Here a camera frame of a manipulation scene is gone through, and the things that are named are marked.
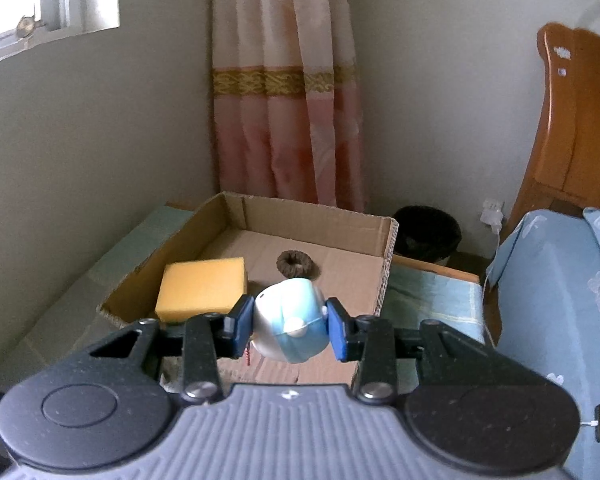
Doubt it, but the wooden bench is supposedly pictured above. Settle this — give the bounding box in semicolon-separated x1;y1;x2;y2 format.
394;254;482;285

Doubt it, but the window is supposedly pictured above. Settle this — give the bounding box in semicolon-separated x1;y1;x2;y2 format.
0;0;120;68

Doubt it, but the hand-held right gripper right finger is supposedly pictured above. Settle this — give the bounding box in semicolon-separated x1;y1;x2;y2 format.
326;297;486;405

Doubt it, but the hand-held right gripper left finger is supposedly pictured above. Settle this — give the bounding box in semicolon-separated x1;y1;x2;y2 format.
90;295;255;405

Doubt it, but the black trash bin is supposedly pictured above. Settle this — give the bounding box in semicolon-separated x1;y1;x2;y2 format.
394;205;462;266

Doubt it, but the wooden headboard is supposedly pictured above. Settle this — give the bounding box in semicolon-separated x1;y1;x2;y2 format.
507;22;600;238

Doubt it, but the yellow sponge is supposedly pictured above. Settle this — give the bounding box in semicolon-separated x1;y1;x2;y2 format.
155;256;248;325

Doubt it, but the brown scrunchie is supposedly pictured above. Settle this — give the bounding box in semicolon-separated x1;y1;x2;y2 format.
276;250;313;278

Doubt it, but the pink patterned curtain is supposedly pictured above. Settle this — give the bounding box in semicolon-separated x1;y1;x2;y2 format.
211;0;368;211

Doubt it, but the blue floral bedsheet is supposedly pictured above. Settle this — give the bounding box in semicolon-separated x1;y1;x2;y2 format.
485;207;600;480

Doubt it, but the white charger plug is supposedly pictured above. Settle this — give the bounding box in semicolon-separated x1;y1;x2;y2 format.
481;207;503;234

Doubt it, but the blue and white plush ball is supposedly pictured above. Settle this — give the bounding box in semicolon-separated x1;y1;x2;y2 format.
249;280;329;365

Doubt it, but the cardboard box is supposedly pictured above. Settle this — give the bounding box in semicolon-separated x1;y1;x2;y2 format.
96;191;400;386

